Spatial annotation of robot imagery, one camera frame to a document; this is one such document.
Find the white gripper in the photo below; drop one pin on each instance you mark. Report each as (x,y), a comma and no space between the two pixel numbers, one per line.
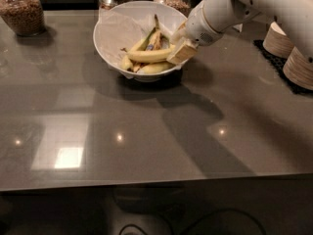
(200,25)

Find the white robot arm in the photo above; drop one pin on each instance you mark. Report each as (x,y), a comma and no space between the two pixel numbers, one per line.
(209,20)

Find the spotted banana with sticker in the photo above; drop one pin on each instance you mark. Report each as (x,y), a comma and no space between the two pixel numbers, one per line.
(155,38)

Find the white bowl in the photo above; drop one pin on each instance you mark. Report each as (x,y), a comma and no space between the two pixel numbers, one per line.
(130,13)

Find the left small yellow banana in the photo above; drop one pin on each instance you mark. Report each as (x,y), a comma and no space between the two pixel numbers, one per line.
(126,64)

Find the white sign stand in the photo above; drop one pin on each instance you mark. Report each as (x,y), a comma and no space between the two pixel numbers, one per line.
(239,27)

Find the far paper cup stack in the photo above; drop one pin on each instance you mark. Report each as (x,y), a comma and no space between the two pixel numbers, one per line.
(276,42)

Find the paper cup stack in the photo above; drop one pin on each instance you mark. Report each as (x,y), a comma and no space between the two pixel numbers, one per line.
(276,42)
(299,70)

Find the black rubber mat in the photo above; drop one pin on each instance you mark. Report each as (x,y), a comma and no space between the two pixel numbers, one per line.
(277,64)

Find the near paper cup stack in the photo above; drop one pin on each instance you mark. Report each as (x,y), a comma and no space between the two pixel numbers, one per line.
(299,70)

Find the left glass cereal jar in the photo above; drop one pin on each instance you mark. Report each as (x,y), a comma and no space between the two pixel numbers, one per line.
(23,17)

